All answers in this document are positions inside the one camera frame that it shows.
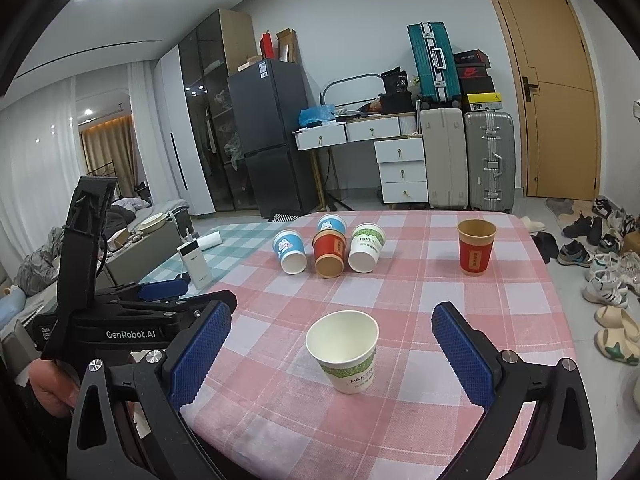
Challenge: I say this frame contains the wooden door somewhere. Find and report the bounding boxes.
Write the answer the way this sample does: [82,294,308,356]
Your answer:
[477,0,601,202]

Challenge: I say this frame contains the dark glass cabinet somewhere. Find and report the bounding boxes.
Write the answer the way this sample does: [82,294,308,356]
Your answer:
[178,9,261,213]

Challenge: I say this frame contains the teal suitcase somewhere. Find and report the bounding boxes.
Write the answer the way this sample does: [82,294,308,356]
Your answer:
[406,22,457,107]

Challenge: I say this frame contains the white green-print paper cup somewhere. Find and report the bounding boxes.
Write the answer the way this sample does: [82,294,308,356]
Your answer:
[305,310,380,395]
[348,223,387,274]

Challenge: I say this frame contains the black stand legs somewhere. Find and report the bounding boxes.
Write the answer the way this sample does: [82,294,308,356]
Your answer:
[320,189,352,213]

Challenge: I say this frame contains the black bag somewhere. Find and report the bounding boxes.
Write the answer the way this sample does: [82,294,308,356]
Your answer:
[378,92,416,113]

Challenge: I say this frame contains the red paper cup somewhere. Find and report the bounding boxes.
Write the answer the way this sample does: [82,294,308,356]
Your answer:
[457,219,497,277]
[313,231,348,279]

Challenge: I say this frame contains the open cardboard box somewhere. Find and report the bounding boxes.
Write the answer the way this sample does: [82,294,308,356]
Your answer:
[276,27,301,64]

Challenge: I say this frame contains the white desk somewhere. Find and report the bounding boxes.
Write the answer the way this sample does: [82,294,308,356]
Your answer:
[293,111,418,211]

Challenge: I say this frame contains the green checked cloth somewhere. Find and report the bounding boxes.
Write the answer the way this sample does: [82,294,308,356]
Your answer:
[140,220,301,291]

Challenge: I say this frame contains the person's left hand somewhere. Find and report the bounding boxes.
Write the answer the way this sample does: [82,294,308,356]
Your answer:
[27,359,81,418]

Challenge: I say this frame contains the white power bank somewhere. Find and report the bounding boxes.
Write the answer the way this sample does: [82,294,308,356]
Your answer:
[177,241,217,291]

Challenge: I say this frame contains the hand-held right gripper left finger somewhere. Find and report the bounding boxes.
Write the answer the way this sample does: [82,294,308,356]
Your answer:
[66,300,233,480]

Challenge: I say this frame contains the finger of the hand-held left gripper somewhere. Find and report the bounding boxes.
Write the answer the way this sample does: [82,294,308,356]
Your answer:
[92,278,190,306]
[121,289,238,318]

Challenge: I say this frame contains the blue plastic bag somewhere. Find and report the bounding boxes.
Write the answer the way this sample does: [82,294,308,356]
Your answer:
[298,105,336,128]

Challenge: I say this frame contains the dark grey fridge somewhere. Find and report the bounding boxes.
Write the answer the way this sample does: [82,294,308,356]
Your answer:
[226,58,321,219]

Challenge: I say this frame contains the row of shoes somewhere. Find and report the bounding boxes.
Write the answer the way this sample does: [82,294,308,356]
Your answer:
[557,195,640,366]

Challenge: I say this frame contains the white drawer cabinet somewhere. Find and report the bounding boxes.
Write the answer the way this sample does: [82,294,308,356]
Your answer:
[374,137,430,206]

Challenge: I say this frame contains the white wardrobe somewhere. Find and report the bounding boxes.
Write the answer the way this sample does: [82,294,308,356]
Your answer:
[152,44,217,216]

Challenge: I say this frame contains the beige curtain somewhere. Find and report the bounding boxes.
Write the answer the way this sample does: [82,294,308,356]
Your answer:
[80,114,136,196]

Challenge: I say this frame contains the grey floor mat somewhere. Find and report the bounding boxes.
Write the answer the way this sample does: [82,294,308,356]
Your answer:
[544,197,578,217]

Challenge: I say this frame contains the silver suitcase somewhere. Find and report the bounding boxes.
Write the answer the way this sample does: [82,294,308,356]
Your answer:
[464,110,516,213]

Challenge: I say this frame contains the beige tape roll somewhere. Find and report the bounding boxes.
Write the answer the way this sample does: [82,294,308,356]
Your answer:
[137,212,168,234]

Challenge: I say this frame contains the arched desk mirror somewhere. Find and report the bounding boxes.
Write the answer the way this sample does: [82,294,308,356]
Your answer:
[320,73,383,111]

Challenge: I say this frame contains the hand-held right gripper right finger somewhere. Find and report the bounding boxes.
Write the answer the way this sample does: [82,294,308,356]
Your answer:
[431,301,598,480]

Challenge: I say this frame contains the grey jacket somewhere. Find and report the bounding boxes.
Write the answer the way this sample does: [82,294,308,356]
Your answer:
[15,227,66,297]

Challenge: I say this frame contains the blue paper cup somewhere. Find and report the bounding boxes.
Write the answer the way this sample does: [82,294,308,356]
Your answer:
[317,213,348,235]
[272,229,308,275]

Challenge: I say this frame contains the white suitcase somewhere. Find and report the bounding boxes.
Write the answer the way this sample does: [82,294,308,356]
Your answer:
[418,106,468,210]

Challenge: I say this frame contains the yellow black shoe box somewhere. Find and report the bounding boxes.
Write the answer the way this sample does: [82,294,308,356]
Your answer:
[465,92,503,112]

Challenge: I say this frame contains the pink checked tablecloth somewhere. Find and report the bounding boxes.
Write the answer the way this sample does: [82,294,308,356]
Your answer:
[177,209,576,480]

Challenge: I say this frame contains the white sheer curtain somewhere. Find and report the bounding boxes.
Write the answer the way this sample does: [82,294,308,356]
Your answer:
[0,57,161,281]

